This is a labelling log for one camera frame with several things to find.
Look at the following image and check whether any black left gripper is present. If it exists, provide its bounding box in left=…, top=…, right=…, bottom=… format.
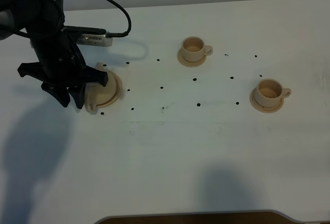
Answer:
left=18, top=27, right=107, bottom=109

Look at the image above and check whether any beige teapot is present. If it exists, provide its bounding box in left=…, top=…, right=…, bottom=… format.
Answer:
left=85, top=62, right=117, bottom=113

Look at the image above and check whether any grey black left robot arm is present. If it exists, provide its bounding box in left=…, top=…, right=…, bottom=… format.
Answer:
left=1, top=0, right=108, bottom=109

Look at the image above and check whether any beige teapot saucer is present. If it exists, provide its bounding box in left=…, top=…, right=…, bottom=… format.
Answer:
left=96, top=71, right=122, bottom=108

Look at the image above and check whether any beige far saucer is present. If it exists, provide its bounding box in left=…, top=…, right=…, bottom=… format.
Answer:
left=177, top=49, right=206, bottom=67

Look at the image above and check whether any beige far teacup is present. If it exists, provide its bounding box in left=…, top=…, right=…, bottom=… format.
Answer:
left=181, top=36, right=213, bottom=63

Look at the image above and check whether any beige teacup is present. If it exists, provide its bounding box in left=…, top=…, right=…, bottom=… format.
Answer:
left=181, top=36, right=213, bottom=63
left=254, top=78, right=291, bottom=108

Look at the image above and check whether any beige near saucer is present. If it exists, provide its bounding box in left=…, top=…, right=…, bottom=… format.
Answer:
left=249, top=87, right=285, bottom=115

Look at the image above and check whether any beige near teacup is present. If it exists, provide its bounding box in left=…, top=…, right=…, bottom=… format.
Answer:
left=254, top=78, right=291, bottom=108

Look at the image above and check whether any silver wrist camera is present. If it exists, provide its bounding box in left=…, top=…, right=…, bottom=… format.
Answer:
left=64, top=26, right=113, bottom=47

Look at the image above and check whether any black braided cable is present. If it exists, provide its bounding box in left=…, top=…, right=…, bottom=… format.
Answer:
left=48, top=0, right=132, bottom=39

